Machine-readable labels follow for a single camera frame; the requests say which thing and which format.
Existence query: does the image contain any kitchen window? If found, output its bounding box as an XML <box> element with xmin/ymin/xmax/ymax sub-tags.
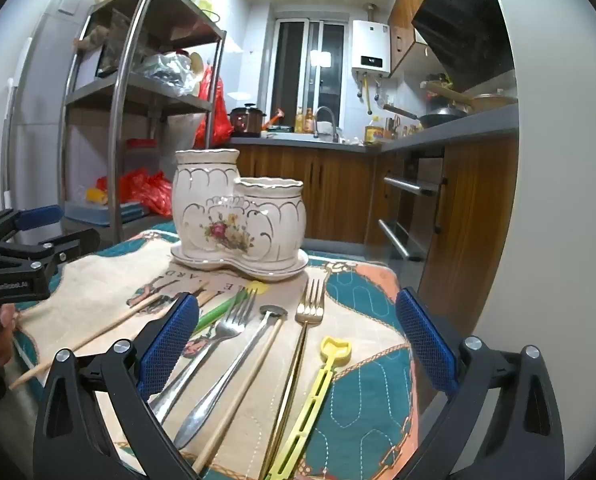
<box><xmin>269</xmin><ymin>16</ymin><xmax>351</xmax><ymax>133</ymax></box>

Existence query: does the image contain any gold fork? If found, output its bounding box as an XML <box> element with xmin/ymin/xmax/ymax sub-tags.
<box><xmin>260</xmin><ymin>276</ymin><xmax>327</xmax><ymax>480</ymax></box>

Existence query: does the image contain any blue storage bin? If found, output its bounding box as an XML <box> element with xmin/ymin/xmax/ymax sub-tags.
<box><xmin>64</xmin><ymin>199</ymin><xmax>145</xmax><ymax>226</ymax></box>

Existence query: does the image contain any green stick with yellow tip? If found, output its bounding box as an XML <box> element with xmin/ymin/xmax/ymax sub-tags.
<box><xmin>190</xmin><ymin>280</ymin><xmax>269</xmax><ymax>333</ymax></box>

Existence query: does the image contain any black range hood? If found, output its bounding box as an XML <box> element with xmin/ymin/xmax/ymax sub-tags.
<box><xmin>411</xmin><ymin>0</ymin><xmax>516</xmax><ymax>93</ymax></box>

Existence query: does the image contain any silver spoon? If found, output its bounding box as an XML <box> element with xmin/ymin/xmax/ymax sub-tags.
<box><xmin>174</xmin><ymin>304</ymin><xmax>289</xmax><ymax>450</ymax></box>

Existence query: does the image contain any floral ceramic utensil holder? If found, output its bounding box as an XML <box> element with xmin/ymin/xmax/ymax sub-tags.
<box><xmin>169</xmin><ymin>148</ymin><xmax>309</xmax><ymax>281</ymax></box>

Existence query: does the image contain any wooden stove base cabinet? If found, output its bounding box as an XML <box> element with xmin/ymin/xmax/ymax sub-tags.
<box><xmin>440</xmin><ymin>135</ymin><xmax>521</xmax><ymax>346</ymax></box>

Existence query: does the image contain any yellow plastic slotted tool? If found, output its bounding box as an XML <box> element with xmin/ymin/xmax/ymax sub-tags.
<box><xmin>265</xmin><ymin>336</ymin><xmax>353</xmax><ymax>480</ymax></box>

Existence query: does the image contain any brown pan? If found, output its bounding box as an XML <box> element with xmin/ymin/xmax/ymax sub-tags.
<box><xmin>428</xmin><ymin>82</ymin><xmax>519</xmax><ymax>113</ymax></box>

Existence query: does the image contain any metal shelf rack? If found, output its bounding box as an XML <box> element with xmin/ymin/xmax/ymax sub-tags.
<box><xmin>60</xmin><ymin>0</ymin><xmax>227</xmax><ymax>241</ymax></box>

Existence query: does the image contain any silver fork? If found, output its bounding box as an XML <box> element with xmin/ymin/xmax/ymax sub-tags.
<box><xmin>148</xmin><ymin>294</ymin><xmax>259</xmax><ymax>423</ymax></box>

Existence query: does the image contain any black wok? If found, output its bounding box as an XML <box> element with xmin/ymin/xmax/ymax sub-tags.
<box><xmin>383</xmin><ymin>104</ymin><xmax>466</xmax><ymax>129</ymax></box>

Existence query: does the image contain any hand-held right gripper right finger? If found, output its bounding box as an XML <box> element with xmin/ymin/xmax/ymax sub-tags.
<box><xmin>395</xmin><ymin>286</ymin><xmax>564</xmax><ymax>480</ymax></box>

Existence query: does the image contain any cream plastic ladle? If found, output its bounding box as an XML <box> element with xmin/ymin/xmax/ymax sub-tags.
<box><xmin>187</xmin><ymin>51</ymin><xmax>206</xmax><ymax>83</ymax></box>

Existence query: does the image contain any red plastic bag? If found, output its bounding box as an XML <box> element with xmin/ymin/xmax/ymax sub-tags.
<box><xmin>194</xmin><ymin>62</ymin><xmax>235</xmax><ymax>147</ymax></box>
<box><xmin>95</xmin><ymin>169</ymin><xmax>175</xmax><ymax>218</ymax></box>

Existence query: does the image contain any wooden sink base cabinet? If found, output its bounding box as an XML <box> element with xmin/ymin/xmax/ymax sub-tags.
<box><xmin>235</xmin><ymin>145</ymin><xmax>393</xmax><ymax>246</ymax></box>

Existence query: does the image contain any clear plastic bag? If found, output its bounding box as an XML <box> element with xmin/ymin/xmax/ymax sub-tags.
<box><xmin>140</xmin><ymin>52</ymin><xmax>201</xmax><ymax>96</ymax></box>

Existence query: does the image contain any built-in oven with steel handles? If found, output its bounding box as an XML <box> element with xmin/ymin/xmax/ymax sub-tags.
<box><xmin>378</xmin><ymin>152</ymin><xmax>448</xmax><ymax>261</ymax></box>

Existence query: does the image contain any grey kitchen countertop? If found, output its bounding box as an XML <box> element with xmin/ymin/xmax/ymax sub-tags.
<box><xmin>230</xmin><ymin>105</ymin><xmax>521</xmax><ymax>156</ymax></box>

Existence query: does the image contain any yellow oil bottle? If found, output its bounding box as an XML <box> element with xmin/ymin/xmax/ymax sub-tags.
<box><xmin>364</xmin><ymin>115</ymin><xmax>385</xmax><ymax>147</ymax></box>

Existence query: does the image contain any person's left hand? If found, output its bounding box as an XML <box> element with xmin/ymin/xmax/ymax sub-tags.
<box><xmin>0</xmin><ymin>305</ymin><xmax>19</xmax><ymax>366</ymax></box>

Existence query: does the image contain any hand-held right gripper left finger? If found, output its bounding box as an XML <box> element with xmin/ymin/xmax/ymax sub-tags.
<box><xmin>33</xmin><ymin>292</ymin><xmax>203</xmax><ymax>480</ymax></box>

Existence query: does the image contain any wooden wall cabinet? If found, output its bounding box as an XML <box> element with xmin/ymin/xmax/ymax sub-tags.
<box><xmin>388</xmin><ymin>0</ymin><xmax>446</xmax><ymax>77</ymax></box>

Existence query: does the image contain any white water heater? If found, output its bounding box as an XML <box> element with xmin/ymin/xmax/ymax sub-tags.
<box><xmin>350</xmin><ymin>20</ymin><xmax>395</xmax><ymax>78</ymax></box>

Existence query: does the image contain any steel faucet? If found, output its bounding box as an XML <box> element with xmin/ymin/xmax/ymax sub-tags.
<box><xmin>314</xmin><ymin>106</ymin><xmax>341</xmax><ymax>143</ymax></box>

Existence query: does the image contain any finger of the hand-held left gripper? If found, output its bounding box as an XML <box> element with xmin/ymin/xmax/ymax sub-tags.
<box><xmin>0</xmin><ymin>205</ymin><xmax>64</xmax><ymax>247</ymax></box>
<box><xmin>0</xmin><ymin>228</ymin><xmax>101</xmax><ymax>267</ymax></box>

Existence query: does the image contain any printed table mat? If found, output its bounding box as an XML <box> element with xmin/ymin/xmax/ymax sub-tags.
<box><xmin>8</xmin><ymin>227</ymin><xmax>419</xmax><ymax>480</ymax></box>

